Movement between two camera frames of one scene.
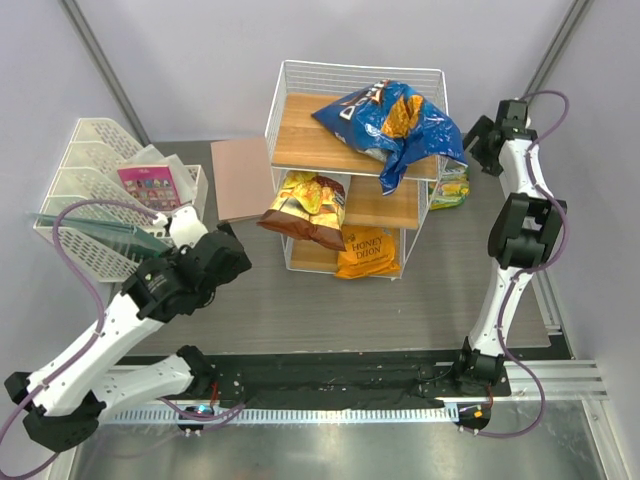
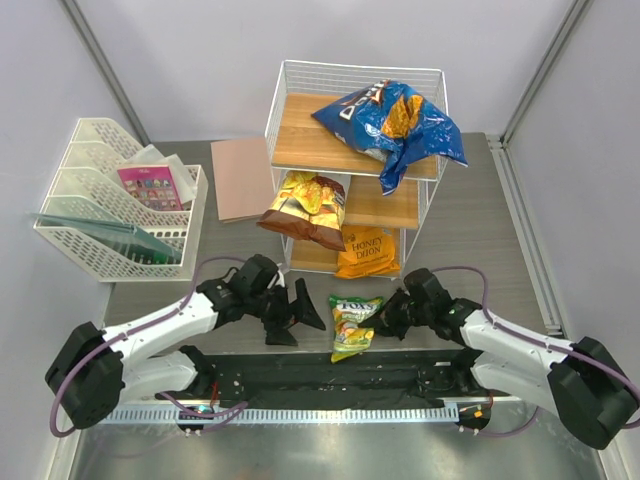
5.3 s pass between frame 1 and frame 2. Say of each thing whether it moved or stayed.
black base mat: stayed
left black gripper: moved
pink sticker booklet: stayed
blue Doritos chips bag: stayed
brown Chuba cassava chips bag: stayed
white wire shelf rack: stayed
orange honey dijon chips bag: stayed
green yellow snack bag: moved
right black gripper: moved
